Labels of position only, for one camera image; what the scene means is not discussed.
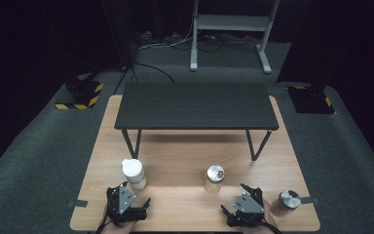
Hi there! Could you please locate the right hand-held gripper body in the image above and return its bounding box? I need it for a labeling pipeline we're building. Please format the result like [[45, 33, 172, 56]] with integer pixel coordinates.
[[225, 186, 268, 227]]

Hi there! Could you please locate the person's left hand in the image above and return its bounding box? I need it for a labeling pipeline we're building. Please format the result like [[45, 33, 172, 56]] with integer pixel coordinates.
[[104, 220, 138, 234]]

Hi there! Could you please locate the grey tape strip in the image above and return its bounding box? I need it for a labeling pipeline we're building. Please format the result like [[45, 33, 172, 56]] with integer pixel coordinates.
[[66, 198, 89, 209], [298, 196, 319, 206]]

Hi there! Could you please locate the person's right hand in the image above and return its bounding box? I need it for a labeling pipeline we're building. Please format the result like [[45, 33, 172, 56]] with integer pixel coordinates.
[[241, 198, 279, 234]]

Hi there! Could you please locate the white floor cable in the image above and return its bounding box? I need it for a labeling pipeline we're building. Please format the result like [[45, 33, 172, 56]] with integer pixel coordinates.
[[137, 18, 197, 51]]

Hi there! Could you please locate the small black table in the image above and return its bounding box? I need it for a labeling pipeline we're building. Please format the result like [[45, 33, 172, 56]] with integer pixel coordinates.
[[113, 81, 281, 162]]

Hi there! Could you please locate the black yellow striped base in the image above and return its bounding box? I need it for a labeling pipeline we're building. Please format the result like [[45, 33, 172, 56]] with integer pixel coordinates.
[[55, 77, 105, 111], [286, 84, 336, 115]]

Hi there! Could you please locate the black floor cable tangle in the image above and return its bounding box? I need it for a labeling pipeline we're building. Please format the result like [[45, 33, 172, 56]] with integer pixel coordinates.
[[197, 31, 261, 54]]

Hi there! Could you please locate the black curtain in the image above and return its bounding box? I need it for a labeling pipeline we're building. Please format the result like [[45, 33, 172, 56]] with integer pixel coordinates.
[[0, 0, 134, 174], [123, 0, 197, 37], [276, 0, 374, 183]]

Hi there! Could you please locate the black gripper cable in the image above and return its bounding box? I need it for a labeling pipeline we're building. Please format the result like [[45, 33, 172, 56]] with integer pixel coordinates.
[[258, 219, 282, 234], [94, 208, 112, 234]]

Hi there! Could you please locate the silver-lid jar of yellow grains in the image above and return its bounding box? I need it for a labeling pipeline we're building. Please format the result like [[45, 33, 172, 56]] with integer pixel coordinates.
[[204, 164, 226, 195]]

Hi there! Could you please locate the white desk stand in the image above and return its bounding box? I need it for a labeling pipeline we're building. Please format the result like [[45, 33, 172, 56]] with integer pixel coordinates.
[[189, 0, 281, 75]]

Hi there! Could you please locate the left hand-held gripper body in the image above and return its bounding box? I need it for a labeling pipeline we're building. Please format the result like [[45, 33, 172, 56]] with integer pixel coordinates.
[[105, 180, 150, 226]]

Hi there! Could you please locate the long black floor cable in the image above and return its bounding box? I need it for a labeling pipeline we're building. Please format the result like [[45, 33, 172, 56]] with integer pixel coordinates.
[[112, 60, 176, 96]]

